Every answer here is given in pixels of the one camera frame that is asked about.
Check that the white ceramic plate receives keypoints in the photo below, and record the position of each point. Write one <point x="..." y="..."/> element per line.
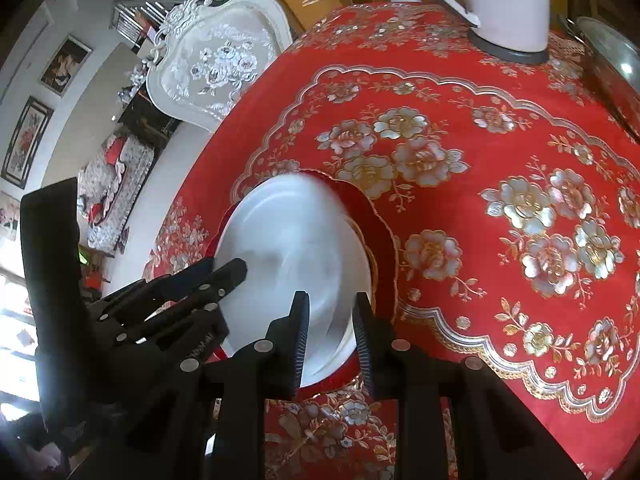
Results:
<point x="293" y="233"/>

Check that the white electric kettle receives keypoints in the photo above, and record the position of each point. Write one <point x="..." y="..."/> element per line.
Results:
<point x="515" y="31"/>

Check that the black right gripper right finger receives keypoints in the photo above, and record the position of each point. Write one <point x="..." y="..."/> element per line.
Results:
<point x="448" y="407"/>

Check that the framed picture lower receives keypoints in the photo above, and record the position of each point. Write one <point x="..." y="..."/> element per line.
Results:
<point x="26" y="137"/>

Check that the framed picture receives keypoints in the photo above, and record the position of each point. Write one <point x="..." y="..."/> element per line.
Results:
<point x="64" y="65"/>
<point x="26" y="137"/>

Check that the dark wooden cabinet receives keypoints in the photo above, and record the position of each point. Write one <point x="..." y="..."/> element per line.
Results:
<point x="147" y="122"/>

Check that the red floral tablecloth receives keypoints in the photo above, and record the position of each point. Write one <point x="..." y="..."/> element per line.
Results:
<point x="512" y="193"/>

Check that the patterned sofa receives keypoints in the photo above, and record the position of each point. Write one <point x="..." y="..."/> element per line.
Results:
<point x="108" y="187"/>

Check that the white ornate chair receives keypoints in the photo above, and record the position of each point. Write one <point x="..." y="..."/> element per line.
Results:
<point x="207" y="53"/>

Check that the framed picture upper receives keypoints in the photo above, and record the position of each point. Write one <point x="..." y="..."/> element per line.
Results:
<point x="64" y="65"/>

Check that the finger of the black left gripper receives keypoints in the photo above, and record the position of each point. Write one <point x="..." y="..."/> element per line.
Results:
<point x="193" y="320"/>
<point x="135" y="302"/>

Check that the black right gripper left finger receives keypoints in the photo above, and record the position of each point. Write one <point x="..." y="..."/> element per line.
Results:
<point x="219" y="427"/>

